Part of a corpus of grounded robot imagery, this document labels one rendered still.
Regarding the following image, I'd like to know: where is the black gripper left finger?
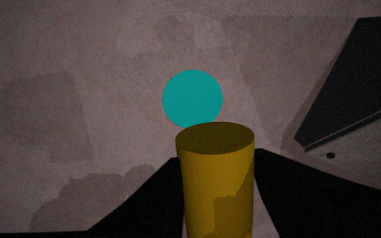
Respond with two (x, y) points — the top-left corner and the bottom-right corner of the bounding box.
(0, 158), (185, 238)

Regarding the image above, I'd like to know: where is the yellow cylinder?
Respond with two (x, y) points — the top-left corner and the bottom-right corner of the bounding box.
(176, 122), (255, 238)

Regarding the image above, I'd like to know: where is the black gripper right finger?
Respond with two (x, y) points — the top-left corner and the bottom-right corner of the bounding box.
(255, 148), (381, 238)

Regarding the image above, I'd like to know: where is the cyan circle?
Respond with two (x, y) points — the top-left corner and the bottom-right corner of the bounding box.
(163, 69), (223, 128)

